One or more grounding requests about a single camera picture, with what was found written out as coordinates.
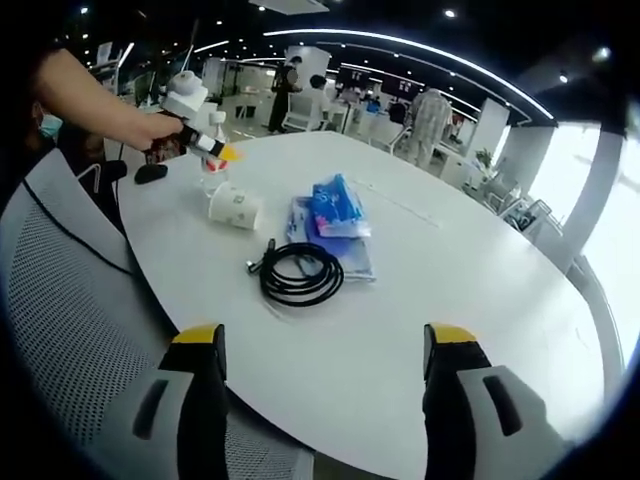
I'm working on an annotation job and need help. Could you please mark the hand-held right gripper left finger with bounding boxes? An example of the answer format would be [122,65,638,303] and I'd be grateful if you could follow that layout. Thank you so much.
[97,323,230,480]

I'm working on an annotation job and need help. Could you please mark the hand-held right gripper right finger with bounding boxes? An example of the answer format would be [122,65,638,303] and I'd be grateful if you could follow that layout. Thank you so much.
[422,322,576,480]

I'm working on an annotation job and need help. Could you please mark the clear plastic bottle red label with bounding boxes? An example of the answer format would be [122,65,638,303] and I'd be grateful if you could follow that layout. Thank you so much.
[199,149,235,200]

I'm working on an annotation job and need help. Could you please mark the white paper cup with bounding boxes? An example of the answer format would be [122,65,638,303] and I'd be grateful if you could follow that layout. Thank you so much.
[208,180,265,231]

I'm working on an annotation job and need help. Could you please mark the black cable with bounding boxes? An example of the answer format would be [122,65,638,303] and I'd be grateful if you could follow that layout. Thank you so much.
[244,239,347,308]

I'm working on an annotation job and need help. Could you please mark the blue tissue packet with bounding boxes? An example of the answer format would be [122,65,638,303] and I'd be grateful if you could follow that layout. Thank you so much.
[311,172,372,239]

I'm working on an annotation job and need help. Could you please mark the blue mouse pad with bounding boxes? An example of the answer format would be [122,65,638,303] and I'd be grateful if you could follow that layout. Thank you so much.
[284,194,377,283]

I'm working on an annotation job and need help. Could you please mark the white tabletop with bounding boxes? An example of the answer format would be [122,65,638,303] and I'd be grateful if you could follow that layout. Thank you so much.
[117,132,625,480]

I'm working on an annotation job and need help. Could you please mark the person's left hand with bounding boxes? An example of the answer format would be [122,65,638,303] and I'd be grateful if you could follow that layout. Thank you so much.
[127,110,185,152]

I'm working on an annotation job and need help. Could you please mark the black computer mouse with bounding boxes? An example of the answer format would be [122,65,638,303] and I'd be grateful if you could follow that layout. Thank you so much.
[133,164,169,186]

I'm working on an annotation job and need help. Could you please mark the blue face mask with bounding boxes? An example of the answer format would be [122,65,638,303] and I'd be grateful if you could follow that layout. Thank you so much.
[39,112,64,141]

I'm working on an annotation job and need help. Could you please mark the white mesh office chair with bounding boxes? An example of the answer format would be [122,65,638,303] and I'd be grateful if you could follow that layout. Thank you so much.
[0,149,316,480]

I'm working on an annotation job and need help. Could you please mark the large bright window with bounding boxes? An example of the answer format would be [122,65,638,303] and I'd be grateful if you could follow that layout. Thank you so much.
[529,119,640,361]

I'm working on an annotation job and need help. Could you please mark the curved ceiling light strip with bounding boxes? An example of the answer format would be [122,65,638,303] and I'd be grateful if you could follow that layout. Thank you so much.
[262,28,557,121]

